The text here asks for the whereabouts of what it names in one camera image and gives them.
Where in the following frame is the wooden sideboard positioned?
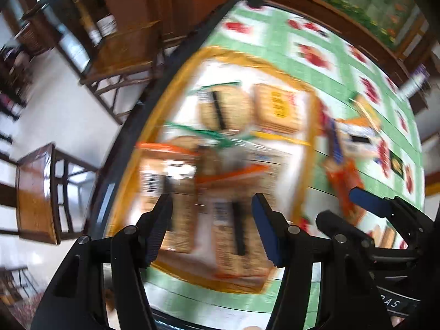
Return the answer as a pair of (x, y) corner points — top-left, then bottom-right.
(74, 0), (430, 86)

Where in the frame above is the square cracker packet green edge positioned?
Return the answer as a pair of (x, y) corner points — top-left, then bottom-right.
(349, 91), (383, 128)

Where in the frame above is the orange printed cracker packet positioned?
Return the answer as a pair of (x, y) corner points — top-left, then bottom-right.
(325, 160), (368, 226)

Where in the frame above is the cracker packet yellow edge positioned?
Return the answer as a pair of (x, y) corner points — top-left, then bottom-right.
(252, 82), (312, 145)

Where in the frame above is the dark green cracker packet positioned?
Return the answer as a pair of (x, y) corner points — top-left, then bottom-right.
(388, 149), (406, 181)

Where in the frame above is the dark wooden cabinet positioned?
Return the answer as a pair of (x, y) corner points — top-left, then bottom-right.
(14, 3), (66, 56)

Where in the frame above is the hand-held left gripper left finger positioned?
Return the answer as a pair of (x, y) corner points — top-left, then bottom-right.
(31, 192), (174, 330)

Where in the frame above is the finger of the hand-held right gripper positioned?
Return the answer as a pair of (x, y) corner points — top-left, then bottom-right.
(315, 211), (376, 249)
(349, 186), (432, 236)

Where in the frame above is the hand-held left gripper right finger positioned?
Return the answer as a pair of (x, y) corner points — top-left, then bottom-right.
(251, 192), (392, 330)

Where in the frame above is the stack of white papers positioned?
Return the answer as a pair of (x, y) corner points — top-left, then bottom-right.
(91, 15), (119, 42)

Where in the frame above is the wooden chair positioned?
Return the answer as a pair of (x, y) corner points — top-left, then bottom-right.
(15, 142), (101, 245)
(78, 19), (165, 125)

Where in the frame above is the round cracker packet green edge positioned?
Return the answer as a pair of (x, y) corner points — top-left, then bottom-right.
(164, 81), (257, 149)

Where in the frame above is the cracker packet orange edge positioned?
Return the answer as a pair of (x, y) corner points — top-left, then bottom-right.
(195, 164), (280, 280)
(135, 136), (204, 252)

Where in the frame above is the orange snack packet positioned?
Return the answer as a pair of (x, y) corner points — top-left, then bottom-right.
(326, 115), (384, 166)

